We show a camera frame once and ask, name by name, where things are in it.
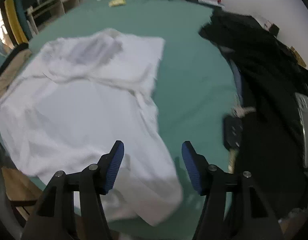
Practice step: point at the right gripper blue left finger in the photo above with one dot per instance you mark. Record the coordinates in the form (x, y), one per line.
(108, 167)

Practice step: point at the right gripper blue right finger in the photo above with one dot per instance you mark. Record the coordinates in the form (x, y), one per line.
(196, 166)

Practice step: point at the white hooded jacket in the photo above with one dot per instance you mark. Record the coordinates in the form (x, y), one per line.
(75, 99)

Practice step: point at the black clothes pile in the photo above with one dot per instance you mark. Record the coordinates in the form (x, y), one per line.
(272, 143)

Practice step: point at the smartphone on black clothes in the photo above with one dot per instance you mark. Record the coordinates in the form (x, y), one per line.
(302, 101)

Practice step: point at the black car key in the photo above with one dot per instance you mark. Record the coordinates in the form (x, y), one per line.
(232, 135)

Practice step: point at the green bed sheet mattress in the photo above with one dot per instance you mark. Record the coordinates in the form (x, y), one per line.
(194, 90)

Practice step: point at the beige folded garment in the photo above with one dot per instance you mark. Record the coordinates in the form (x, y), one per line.
(12, 68)

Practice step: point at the cardboard boxes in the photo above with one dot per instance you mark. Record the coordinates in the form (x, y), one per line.
(300, 60)

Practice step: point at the yellow packet on bed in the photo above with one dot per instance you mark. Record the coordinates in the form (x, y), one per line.
(116, 3)

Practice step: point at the white wooden desk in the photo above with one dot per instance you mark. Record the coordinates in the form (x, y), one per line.
(47, 12)

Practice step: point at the yellow curtain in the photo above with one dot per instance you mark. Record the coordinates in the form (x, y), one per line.
(15, 26)

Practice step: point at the teal curtain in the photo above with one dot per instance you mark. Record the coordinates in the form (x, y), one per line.
(22, 18)

